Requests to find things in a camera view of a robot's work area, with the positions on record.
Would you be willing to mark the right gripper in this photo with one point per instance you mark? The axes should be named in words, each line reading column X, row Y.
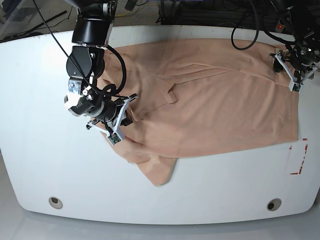
column 83, row 100

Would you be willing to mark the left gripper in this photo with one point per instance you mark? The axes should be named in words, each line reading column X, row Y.
column 303, row 52

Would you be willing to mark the peach T-shirt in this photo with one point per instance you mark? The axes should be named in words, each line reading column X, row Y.
column 200, row 97

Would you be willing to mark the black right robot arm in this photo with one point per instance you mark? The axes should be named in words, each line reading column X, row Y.
column 86, row 64

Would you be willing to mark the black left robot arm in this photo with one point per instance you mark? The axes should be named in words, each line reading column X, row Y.
column 295, row 15

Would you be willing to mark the white power strip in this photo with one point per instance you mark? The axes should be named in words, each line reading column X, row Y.
column 280, row 26

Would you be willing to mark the red tape rectangle marker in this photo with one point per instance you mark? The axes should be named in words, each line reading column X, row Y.
column 296, row 156

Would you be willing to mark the left table grommet hole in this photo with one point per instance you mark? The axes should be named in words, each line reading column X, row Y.
column 55, row 203

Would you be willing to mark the table grommet hole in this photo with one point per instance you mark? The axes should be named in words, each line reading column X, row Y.
column 55, row 203
column 274, row 204

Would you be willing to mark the right table grommet hole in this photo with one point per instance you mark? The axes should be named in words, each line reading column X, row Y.
column 274, row 204

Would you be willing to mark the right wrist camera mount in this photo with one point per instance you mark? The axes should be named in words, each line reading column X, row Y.
column 108, row 121

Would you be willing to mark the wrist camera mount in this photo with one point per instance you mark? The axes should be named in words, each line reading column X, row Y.
column 297, row 76
column 108, row 121

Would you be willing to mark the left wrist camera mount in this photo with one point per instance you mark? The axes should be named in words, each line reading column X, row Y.
column 297, row 76

